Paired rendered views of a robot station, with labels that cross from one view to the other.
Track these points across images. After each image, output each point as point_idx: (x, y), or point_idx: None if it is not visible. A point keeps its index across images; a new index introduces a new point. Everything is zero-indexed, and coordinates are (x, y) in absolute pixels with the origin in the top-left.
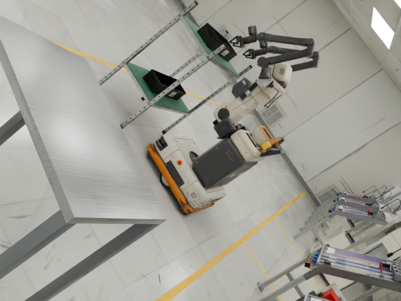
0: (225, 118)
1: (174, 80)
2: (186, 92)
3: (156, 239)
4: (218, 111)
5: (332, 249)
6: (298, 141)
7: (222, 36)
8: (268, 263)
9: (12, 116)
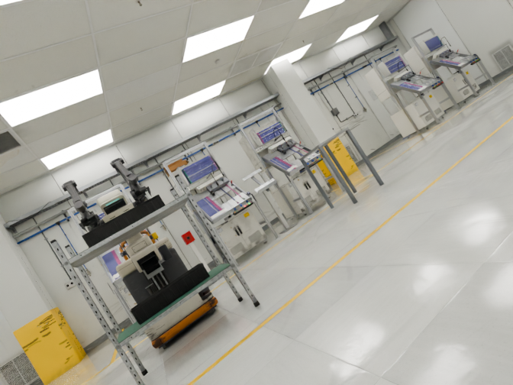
0: (166, 245)
1: (137, 309)
2: None
3: (249, 270)
4: (159, 252)
5: (117, 273)
6: None
7: (103, 224)
8: (85, 375)
9: (338, 171)
